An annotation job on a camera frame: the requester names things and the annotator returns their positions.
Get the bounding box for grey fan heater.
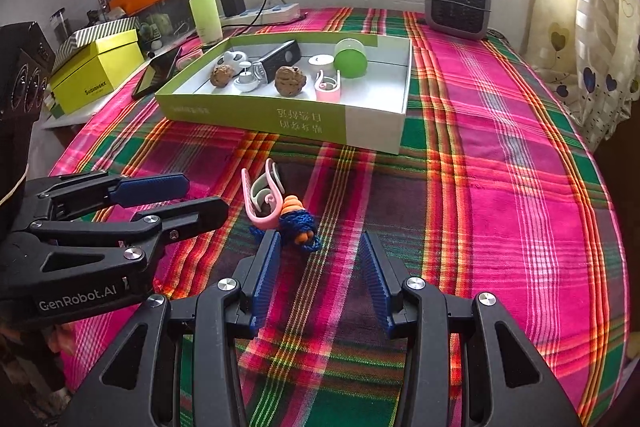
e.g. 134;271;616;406
424;0;490;40

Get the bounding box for glass jar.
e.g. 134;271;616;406
49;8;68;42

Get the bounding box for long pink clip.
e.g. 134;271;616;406
175;48;205;70

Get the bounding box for green white cardboard box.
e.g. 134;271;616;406
154;33;413;155

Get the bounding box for white power strip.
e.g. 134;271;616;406
220;2;302;28

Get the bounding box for clear plastic container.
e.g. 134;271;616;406
137;0;201;42

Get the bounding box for white panda round gadget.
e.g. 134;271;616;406
220;50;251;72

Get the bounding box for black hexagonal bottle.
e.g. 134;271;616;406
256;39;302;84

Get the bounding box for heart print curtain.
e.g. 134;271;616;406
530;0;640;152

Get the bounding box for green white striped box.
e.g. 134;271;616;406
52;16;141;68

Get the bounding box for brown walnut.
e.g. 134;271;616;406
210;63;236;88
274;66;307;98

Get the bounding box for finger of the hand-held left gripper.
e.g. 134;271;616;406
30;196;230;269
22;172;191;220

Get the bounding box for orange blue knitted string toy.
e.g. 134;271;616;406
250;193;321;254

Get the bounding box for yellow green box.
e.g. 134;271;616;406
49;29;143;115

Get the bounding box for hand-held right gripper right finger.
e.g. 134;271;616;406
361;231;583;427

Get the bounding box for pink white clip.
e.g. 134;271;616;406
314;69;343;104
241;158;286;230

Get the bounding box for green white knob stand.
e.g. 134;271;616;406
332;38;369;79

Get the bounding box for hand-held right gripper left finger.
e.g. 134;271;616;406
72;229;282;427

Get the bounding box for pink green plaid tablecloth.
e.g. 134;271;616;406
47;7;628;427

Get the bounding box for black smartphone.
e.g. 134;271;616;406
132;46;183;100

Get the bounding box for light green lotion bottle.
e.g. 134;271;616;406
189;0;223;45

